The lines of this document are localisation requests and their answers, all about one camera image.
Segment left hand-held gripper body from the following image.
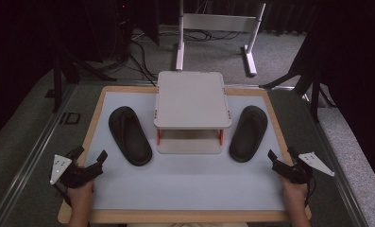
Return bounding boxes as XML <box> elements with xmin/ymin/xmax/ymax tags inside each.
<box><xmin>49</xmin><ymin>154</ymin><xmax>104</xmax><ymax>189</ymax></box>

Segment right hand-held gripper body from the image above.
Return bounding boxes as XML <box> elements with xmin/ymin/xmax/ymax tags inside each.
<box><xmin>271</xmin><ymin>151</ymin><xmax>335</xmax><ymax>184</ymax></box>

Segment black slipper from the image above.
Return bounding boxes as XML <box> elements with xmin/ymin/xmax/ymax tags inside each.
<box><xmin>229</xmin><ymin>105</ymin><xmax>268</xmax><ymax>164</ymax></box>
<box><xmin>108</xmin><ymin>106</ymin><xmax>153</xmax><ymax>167</ymax></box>

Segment white shoe rack orange legs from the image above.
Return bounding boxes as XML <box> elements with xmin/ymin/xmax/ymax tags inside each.
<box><xmin>153</xmin><ymin>71</ymin><xmax>232</xmax><ymax>155</ymax></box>

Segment person's right hand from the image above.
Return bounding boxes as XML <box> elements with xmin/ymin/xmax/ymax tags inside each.
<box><xmin>281</xmin><ymin>176</ymin><xmax>309</xmax><ymax>206</ymax></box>

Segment person's left hand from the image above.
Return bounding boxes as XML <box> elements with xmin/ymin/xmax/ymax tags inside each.
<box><xmin>65</xmin><ymin>181</ymin><xmax>95</xmax><ymax>207</ymax></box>

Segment black tripod stand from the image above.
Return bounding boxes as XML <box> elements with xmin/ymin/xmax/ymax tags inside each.
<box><xmin>259</xmin><ymin>41</ymin><xmax>337</xmax><ymax>124</ymax></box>
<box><xmin>51</xmin><ymin>41</ymin><xmax>117</xmax><ymax>114</ymax></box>

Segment black computer tower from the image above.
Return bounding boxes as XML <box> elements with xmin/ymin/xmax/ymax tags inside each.
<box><xmin>80</xmin><ymin>0</ymin><xmax>136</xmax><ymax>61</ymax></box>

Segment orange wooden cross-leg stand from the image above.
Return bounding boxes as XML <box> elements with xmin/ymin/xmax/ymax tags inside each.
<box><xmin>188</xmin><ymin>0</ymin><xmax>311</xmax><ymax>35</ymax></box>

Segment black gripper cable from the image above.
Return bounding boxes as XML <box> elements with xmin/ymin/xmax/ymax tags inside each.
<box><xmin>304</xmin><ymin>175</ymin><xmax>317</xmax><ymax>207</ymax></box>
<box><xmin>52</xmin><ymin>183</ymin><xmax>72</xmax><ymax>207</ymax></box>

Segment black rectangular floor bracket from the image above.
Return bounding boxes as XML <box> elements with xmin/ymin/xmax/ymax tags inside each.
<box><xmin>60</xmin><ymin>112</ymin><xmax>81</xmax><ymax>125</ymax></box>

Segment black floor cables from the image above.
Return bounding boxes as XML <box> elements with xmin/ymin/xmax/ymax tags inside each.
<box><xmin>125</xmin><ymin>27</ymin><xmax>160</xmax><ymax>88</ymax></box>

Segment white desk frame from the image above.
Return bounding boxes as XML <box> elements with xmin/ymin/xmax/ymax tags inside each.
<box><xmin>175</xmin><ymin>0</ymin><xmax>267</xmax><ymax>78</ymax></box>

